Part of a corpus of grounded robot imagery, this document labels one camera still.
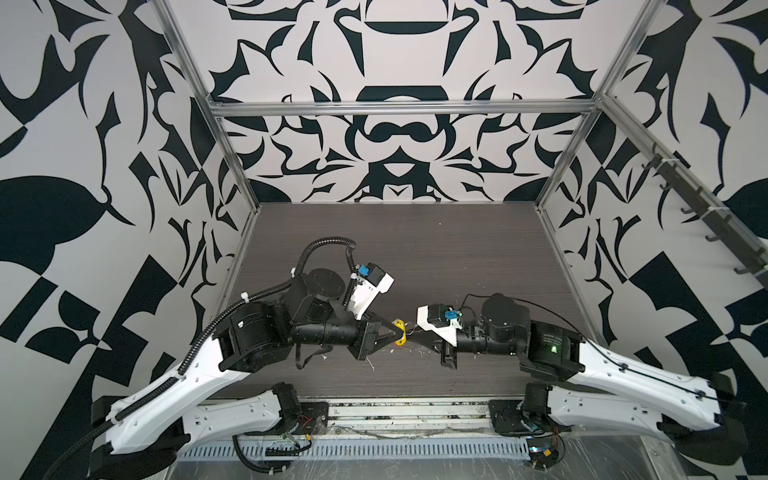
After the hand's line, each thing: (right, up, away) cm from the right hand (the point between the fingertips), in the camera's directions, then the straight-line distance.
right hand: (407, 334), depth 57 cm
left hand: (-1, +2, -4) cm, 5 cm away
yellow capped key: (-1, +3, -3) cm, 5 cm away
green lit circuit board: (+32, -32, +14) cm, 48 cm away
